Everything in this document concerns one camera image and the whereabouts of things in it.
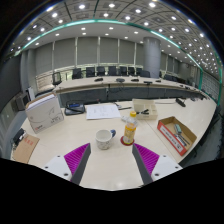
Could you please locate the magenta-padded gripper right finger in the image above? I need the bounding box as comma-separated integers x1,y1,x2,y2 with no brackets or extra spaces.
131,142,184,186

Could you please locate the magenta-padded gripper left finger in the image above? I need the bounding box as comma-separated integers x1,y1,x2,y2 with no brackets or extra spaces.
42,142,92,186

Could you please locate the yellow-capped orange drink bottle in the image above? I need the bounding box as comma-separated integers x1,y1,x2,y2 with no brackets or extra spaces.
122,110,138,146

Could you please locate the red-sided open cardboard box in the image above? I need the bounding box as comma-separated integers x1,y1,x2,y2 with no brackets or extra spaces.
156,115,198,157

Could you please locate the flat round red coaster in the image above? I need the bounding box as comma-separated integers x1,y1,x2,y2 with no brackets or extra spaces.
119,134,135,147

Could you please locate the small grey-green tool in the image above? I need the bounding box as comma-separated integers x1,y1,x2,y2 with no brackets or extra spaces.
173,123,184,135

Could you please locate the beige desk organizer tray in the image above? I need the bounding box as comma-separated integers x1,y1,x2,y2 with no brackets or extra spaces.
132,98,159,121

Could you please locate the brown paper envelope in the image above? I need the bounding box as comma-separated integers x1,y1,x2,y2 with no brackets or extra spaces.
12,133,40,164

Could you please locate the black desk phone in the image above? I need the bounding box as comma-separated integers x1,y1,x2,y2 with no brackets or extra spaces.
64,101,86,116

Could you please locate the white copy paper box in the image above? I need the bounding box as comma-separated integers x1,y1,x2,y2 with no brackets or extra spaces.
24,92,65,134

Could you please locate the white printed paper sheet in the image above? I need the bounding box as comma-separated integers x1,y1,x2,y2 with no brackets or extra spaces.
85,103,122,120

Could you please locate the black desk microphone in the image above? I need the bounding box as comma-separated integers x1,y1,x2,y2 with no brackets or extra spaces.
175,97,187,108

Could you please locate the row of black office chairs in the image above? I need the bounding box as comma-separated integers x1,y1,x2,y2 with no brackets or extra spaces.
51,65,151,85

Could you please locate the group of ceiling lights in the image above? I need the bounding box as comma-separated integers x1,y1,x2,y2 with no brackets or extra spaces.
13,0,221,78

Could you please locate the white mug with blue handle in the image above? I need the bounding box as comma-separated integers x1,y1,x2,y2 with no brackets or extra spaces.
95,128,117,151

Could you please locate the black box with cables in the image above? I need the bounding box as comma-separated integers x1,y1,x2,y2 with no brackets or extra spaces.
12,128,26,146

